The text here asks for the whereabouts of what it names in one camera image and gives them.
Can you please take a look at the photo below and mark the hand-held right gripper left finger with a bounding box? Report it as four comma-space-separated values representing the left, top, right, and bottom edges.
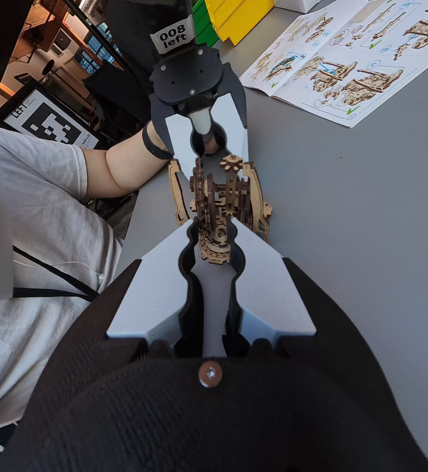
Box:
106, 218, 204, 349

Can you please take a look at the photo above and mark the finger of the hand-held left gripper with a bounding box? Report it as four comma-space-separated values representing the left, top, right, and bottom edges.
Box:
209, 91, 250, 166
164, 112, 205, 184

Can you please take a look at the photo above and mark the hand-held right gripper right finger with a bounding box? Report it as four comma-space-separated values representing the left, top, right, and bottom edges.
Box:
223, 217, 317, 354

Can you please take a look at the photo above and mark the wooden gear model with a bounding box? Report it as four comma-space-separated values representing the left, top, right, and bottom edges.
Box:
168, 155, 273, 264

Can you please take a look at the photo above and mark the model instruction booklet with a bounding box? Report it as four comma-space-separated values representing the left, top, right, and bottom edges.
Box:
240, 0, 428, 129

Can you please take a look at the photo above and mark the person's left hand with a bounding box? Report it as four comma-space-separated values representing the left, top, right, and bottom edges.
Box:
148, 123, 171, 153

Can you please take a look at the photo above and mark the black wristband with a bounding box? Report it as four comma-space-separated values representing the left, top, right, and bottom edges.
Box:
142, 121, 173, 160

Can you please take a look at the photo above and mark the green plastic bin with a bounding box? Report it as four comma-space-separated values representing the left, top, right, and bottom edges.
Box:
192, 0, 219, 48

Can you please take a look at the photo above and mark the yellow plastic bin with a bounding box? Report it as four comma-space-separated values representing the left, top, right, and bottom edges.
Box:
204, 0, 276, 46

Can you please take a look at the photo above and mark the person's white shirt torso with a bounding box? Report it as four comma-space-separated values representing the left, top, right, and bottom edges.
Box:
0, 125, 126, 434

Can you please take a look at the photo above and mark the framed black-white marker sign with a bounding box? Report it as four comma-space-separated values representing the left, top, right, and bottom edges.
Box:
1, 79, 102, 151

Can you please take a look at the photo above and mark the black lanyard strap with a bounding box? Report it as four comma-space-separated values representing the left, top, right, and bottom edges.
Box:
12, 245, 100, 302

